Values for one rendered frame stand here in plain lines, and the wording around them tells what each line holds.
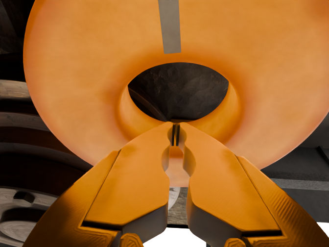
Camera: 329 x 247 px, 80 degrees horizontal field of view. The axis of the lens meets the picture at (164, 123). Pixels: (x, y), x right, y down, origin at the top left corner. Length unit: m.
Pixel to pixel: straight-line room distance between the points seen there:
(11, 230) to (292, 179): 5.89
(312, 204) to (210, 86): 9.19
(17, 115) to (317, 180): 6.34
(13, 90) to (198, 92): 0.31
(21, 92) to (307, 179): 6.19
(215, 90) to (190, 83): 0.06
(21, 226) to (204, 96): 0.39
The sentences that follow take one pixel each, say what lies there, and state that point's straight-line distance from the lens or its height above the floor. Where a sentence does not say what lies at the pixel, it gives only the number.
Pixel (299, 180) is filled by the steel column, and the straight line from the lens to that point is 6.14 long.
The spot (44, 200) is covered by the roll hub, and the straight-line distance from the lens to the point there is 0.31.
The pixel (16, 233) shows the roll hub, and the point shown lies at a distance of 0.44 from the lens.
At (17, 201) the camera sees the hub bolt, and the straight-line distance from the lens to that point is 0.31.
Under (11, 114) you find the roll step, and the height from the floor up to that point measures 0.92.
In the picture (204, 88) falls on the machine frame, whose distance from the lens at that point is 0.42.
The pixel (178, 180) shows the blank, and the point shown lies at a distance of 0.16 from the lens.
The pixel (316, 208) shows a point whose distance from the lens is 9.51.
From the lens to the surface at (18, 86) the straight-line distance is 0.30.
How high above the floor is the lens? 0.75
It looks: 43 degrees up
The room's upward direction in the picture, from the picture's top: 177 degrees counter-clockwise
